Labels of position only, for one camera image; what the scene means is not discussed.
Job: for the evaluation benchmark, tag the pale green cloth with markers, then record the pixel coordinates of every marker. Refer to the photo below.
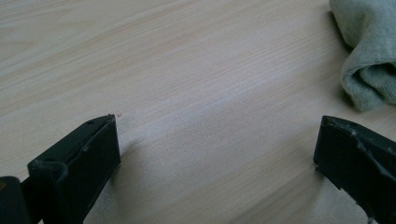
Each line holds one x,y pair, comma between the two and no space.
370,53

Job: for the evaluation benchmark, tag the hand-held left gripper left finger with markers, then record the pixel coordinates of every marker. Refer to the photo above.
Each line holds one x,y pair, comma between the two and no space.
77,165

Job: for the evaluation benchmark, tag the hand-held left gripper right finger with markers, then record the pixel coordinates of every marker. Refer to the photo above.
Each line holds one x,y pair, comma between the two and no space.
358,161

